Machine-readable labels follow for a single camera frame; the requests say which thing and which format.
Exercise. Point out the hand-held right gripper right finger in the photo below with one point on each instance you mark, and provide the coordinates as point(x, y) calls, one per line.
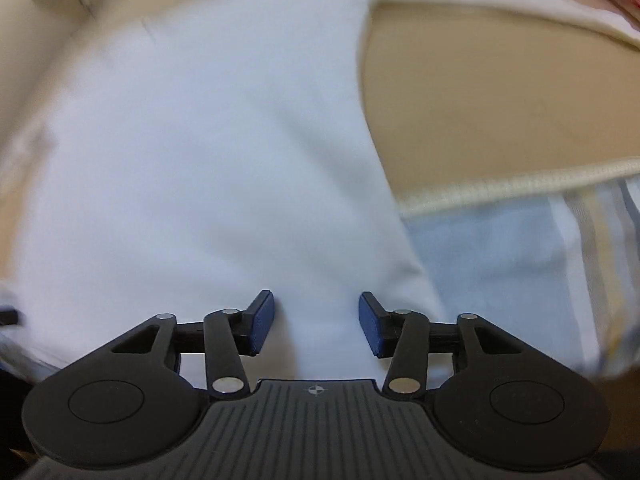
point(371, 325)

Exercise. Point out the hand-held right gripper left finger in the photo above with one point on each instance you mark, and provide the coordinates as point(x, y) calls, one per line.
point(262, 322)

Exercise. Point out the white small shirt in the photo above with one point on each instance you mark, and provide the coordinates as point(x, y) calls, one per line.
point(210, 160)

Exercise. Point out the striped light blue bed sheet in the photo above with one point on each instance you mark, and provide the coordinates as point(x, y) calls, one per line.
point(500, 270)

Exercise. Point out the beige bed mat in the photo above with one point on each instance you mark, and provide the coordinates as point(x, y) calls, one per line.
point(480, 110)

